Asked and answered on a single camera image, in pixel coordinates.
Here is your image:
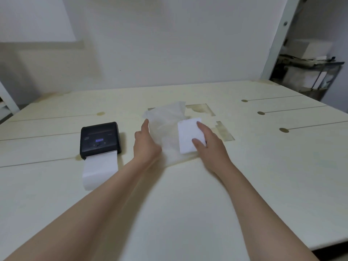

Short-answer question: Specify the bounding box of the black portable label printer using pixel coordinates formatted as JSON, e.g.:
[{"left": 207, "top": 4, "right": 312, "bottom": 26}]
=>
[{"left": 80, "top": 122, "right": 122, "bottom": 160}]

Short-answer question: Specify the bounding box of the white rectangular sponge block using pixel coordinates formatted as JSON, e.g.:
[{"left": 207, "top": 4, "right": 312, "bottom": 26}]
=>
[{"left": 177, "top": 118, "right": 206, "bottom": 154}]

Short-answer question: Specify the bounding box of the translucent white plastic bag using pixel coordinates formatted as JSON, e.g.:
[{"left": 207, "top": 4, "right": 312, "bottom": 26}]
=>
[{"left": 142, "top": 101, "right": 203, "bottom": 167}]

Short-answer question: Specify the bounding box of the white cardboard box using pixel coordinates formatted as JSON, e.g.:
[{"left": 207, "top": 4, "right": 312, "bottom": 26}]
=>
[{"left": 285, "top": 38, "right": 333, "bottom": 61}]

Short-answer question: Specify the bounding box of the white printer paper strip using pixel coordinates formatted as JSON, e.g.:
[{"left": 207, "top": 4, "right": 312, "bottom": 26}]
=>
[{"left": 82, "top": 150, "right": 118, "bottom": 191}]

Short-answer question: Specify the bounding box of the person's right hand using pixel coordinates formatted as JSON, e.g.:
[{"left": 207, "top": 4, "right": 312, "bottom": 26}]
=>
[{"left": 192, "top": 121, "right": 232, "bottom": 175}]

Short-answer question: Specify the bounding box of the white metal frame bar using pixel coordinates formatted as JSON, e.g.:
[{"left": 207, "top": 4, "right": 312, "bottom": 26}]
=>
[{"left": 0, "top": 81, "right": 20, "bottom": 117}]

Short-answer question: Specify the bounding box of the person's right forearm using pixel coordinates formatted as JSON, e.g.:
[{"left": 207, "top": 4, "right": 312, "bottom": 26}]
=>
[{"left": 215, "top": 161, "right": 320, "bottom": 261}]

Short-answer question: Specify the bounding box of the white metal shelf post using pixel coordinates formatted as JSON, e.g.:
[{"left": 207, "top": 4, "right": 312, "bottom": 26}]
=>
[{"left": 260, "top": 0, "right": 302, "bottom": 80}]

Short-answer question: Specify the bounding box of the person's left forearm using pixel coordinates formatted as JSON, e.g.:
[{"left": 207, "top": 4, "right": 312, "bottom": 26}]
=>
[{"left": 0, "top": 156, "right": 163, "bottom": 261}]

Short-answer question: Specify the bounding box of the person's left hand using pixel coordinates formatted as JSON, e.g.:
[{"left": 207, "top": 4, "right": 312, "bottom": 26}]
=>
[{"left": 133, "top": 118, "right": 162, "bottom": 167}]

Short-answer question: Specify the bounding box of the dark metal shelf rack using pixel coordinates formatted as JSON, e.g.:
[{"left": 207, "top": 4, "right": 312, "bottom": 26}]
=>
[{"left": 270, "top": 53, "right": 345, "bottom": 101}]

